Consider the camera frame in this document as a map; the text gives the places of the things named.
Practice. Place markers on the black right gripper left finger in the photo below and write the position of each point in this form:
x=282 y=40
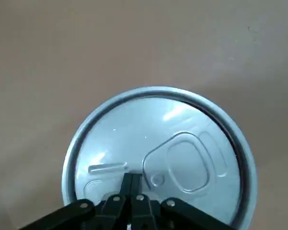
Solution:
x=103 y=210

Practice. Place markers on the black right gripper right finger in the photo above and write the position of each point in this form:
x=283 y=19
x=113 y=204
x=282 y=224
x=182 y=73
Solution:
x=158 y=215

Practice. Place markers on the orange round bin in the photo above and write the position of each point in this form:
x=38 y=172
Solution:
x=249 y=167

